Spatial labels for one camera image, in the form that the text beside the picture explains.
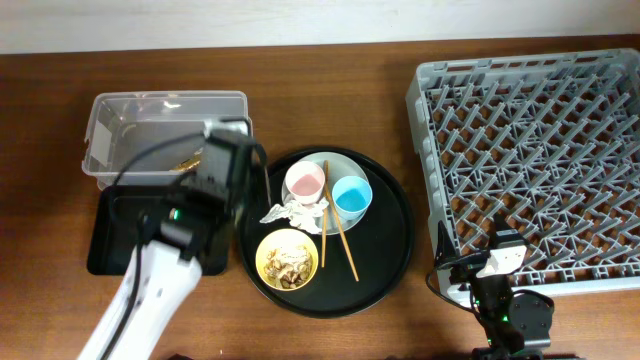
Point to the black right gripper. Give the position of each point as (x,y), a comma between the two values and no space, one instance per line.
(444,249)

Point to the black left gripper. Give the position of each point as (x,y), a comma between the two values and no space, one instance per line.
(251,165)

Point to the gold snack wrapper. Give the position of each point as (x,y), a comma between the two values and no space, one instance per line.
(190,163)

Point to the pink plastic cup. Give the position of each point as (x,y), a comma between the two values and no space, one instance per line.
(305,182)

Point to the white tissue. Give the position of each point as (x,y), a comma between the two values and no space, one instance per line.
(302,217)

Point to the yellow bowl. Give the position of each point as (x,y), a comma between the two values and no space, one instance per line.
(286,260)

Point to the blue plastic cup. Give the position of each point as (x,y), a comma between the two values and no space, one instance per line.
(352,196)

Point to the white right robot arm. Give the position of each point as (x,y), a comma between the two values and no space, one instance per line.
(516,323)

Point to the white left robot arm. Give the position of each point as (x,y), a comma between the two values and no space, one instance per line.
(183,236)

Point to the grey dishwasher rack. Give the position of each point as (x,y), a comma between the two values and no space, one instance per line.
(551,143)

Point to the round black tray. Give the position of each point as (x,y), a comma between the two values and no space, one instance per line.
(381,244)

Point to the wooden chopstick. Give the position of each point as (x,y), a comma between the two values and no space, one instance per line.
(338,222)
(324,236)

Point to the grey round plate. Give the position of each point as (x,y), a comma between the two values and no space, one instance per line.
(339,166)

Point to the clear plastic bin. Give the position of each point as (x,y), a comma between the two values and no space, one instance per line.
(123,124)

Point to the black rectangular tray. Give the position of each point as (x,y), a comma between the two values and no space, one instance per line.
(112,245)

